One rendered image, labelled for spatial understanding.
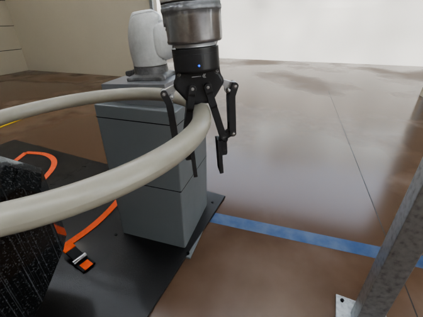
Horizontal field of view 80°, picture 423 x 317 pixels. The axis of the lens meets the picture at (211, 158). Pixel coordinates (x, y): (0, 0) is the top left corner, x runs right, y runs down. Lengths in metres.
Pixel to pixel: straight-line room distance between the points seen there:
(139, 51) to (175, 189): 0.63
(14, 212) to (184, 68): 0.28
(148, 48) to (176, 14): 0.79
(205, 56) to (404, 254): 0.88
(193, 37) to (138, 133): 0.83
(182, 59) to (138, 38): 0.79
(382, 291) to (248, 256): 0.62
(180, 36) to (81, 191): 0.25
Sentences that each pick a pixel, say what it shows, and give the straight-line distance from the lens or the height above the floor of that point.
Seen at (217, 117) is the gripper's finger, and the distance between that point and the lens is 0.45.
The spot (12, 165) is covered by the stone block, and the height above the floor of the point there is 0.69.
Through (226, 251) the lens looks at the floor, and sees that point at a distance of 1.49.
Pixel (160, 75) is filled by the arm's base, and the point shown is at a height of 0.91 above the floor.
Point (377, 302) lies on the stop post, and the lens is 1.23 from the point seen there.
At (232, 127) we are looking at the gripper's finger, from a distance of 0.47.
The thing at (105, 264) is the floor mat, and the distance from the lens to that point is 1.52.
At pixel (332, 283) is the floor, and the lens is 1.49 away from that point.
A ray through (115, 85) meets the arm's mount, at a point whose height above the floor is 0.88.
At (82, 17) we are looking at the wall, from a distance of 6.63.
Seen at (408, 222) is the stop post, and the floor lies 0.60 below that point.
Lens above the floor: 1.13
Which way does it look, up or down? 29 degrees down
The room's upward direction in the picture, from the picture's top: straight up
